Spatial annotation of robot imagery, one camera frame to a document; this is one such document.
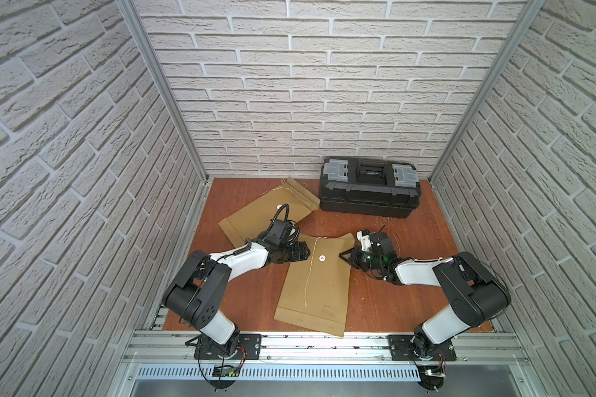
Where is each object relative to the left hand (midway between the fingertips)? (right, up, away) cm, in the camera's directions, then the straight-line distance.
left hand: (306, 250), depth 90 cm
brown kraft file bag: (+3, -13, -7) cm, 15 cm away
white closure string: (+1, -7, -3) cm, 8 cm away
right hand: (+14, -2, 0) cm, 14 cm away
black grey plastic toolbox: (+25, +24, +2) cm, 35 cm away
